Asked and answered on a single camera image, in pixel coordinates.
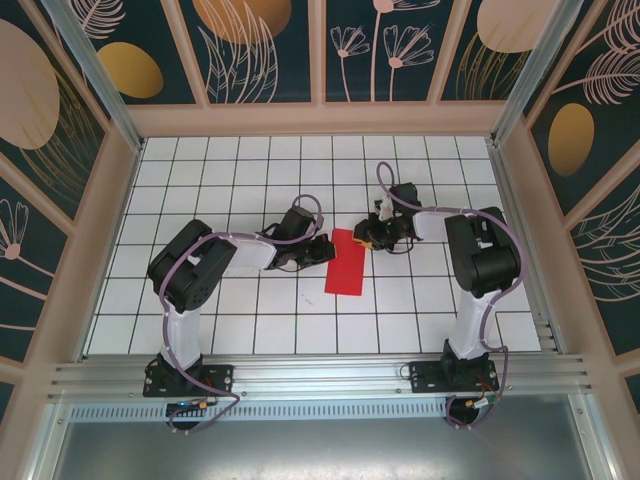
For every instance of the red paper sheet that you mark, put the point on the red paper sheet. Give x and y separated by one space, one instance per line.
345 270

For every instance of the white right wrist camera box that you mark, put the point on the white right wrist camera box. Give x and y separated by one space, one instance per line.
384 209

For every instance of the wall panel with leaf outlines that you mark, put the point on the wall panel with leaf outlines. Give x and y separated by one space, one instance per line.
240 50

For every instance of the aluminium side rail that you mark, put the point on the aluminium side rail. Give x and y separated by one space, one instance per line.
520 240

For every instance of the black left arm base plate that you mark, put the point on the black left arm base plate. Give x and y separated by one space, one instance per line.
220 377

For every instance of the wall panel with fern outlines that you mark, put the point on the wall panel with fern outlines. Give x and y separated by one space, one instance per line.
610 260

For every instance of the aluminium corner post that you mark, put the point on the aluminium corner post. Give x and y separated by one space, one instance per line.
95 65
530 65

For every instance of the wall panel with flower outlines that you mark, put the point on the wall panel with flower outlines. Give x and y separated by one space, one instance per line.
400 50

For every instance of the wall panel with gold oval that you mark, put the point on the wall panel with gold oval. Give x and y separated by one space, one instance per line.
570 140

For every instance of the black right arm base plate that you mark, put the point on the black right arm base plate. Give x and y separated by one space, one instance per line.
425 375

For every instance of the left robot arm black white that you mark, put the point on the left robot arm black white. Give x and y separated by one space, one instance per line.
190 270

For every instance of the grey metal plate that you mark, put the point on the grey metal plate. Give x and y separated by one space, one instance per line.
320 450

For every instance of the wall panel with single flower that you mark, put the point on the wall panel with single flower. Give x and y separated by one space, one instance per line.
25 260

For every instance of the long aluminium mounting rail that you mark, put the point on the long aluminium mounting rail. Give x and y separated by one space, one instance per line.
320 372

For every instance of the wall panel with peach circle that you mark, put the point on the wall panel with peach circle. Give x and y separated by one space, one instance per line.
500 30

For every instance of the wall panel with yellow oval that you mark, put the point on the wall panel with yellow oval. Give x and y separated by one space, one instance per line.
130 70

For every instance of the wall panel with gold lines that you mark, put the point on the wall panel with gold lines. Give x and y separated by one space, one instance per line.
30 100

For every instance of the small circuit board with connector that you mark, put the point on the small circuit board with connector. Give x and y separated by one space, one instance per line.
187 406

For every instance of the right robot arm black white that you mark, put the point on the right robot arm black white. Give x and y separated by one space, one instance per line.
480 260

